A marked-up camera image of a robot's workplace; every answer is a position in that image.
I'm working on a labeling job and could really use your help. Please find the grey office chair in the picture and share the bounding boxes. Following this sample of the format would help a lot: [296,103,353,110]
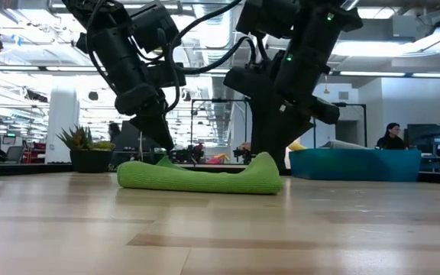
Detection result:
[5,145,25,164]

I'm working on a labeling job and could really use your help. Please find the blue plastic bin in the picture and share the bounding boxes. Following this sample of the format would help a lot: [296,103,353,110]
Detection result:
[288,147,422,183]

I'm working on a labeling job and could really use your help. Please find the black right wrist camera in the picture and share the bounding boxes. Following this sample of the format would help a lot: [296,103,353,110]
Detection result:
[223,66,269,99]

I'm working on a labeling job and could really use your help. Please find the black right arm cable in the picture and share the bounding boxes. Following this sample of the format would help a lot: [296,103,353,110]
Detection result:
[164,0,261,76]

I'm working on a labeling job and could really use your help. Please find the potted succulent plant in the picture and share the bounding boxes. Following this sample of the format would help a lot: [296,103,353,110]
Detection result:
[56,124,116,173]

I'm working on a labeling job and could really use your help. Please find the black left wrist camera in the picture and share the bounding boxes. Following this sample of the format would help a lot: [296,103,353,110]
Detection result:
[145,62,187,89]

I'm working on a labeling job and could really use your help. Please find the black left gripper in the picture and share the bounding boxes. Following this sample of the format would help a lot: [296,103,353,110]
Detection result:
[89,25,176,152]

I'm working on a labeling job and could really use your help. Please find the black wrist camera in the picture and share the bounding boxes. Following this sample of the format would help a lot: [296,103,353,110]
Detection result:
[223,66,269,99]
[145,62,187,89]

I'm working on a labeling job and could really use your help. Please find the white pillar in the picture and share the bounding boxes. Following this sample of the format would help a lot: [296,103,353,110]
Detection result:
[45,75,80,164]

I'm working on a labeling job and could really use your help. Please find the green microfiber towel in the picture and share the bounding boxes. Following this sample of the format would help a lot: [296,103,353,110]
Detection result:
[116,151,284,195]

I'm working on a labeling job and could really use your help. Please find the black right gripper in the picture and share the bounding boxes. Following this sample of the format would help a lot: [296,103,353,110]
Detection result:
[251,48,341,171]

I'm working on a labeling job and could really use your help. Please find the black equipment rack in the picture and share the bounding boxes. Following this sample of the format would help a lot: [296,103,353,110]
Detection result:
[403,122,440,173]

